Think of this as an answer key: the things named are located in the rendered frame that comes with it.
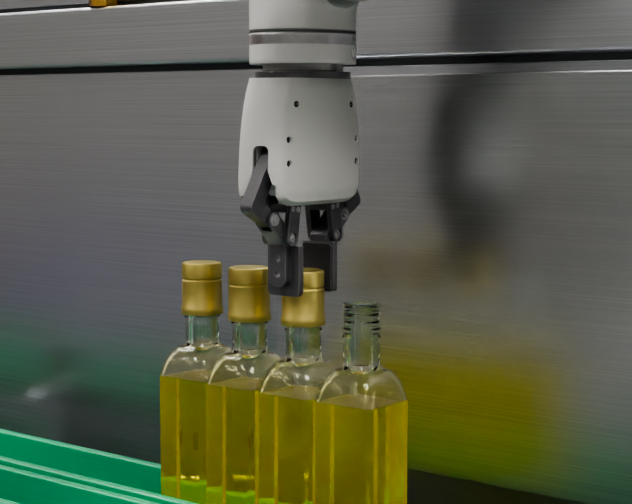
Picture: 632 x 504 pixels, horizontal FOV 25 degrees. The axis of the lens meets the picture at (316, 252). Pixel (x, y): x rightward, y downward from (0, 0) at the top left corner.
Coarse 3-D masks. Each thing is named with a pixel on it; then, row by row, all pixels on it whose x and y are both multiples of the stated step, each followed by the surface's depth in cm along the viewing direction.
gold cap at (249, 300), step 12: (228, 276) 119; (240, 276) 118; (252, 276) 118; (264, 276) 118; (240, 288) 118; (252, 288) 118; (264, 288) 118; (240, 300) 118; (252, 300) 118; (264, 300) 119; (228, 312) 119; (240, 312) 118; (252, 312) 118; (264, 312) 119
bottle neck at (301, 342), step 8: (288, 328) 115; (296, 328) 115; (304, 328) 115; (312, 328) 115; (320, 328) 116; (288, 336) 116; (296, 336) 115; (304, 336) 115; (312, 336) 115; (320, 336) 116; (288, 344) 116; (296, 344) 115; (304, 344) 115; (312, 344) 115; (320, 344) 116; (288, 352) 116; (296, 352) 115; (304, 352) 115; (312, 352) 115; (320, 352) 116
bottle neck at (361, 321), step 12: (348, 312) 111; (360, 312) 111; (372, 312) 111; (348, 324) 111; (360, 324) 111; (372, 324) 111; (348, 336) 112; (360, 336) 111; (372, 336) 111; (348, 348) 112; (360, 348) 111; (372, 348) 111; (348, 360) 112; (360, 360) 111; (372, 360) 112
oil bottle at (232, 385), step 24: (216, 360) 120; (240, 360) 118; (264, 360) 118; (216, 384) 119; (240, 384) 117; (216, 408) 119; (240, 408) 117; (216, 432) 119; (240, 432) 118; (216, 456) 120; (240, 456) 118; (216, 480) 120; (240, 480) 118
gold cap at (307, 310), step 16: (304, 272) 114; (320, 272) 115; (304, 288) 114; (320, 288) 115; (288, 304) 115; (304, 304) 114; (320, 304) 115; (288, 320) 115; (304, 320) 114; (320, 320) 115
